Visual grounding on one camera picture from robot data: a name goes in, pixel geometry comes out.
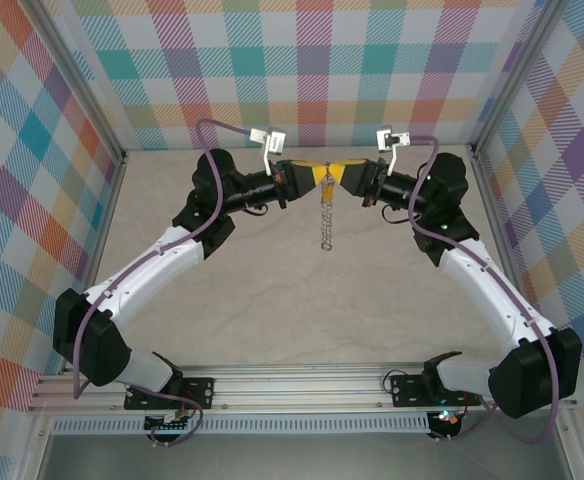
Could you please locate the aluminium table edge rail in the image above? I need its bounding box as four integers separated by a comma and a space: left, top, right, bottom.
14, 152, 129, 480
470, 144, 541, 334

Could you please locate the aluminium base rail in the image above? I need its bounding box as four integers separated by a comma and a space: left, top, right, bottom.
26, 362, 579, 416

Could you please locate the small electronics board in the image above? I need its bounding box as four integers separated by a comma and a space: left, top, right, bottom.
427, 407, 468, 437
143, 412, 196, 435

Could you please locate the thin black right gripper cable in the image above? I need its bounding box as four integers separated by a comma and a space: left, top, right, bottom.
381, 206, 409, 227

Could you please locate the white slotted cable duct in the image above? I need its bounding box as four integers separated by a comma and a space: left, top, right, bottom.
50, 411, 432, 436

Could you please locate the aluminium corner post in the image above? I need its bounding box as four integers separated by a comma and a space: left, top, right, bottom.
469, 0, 561, 154
29, 0, 129, 164

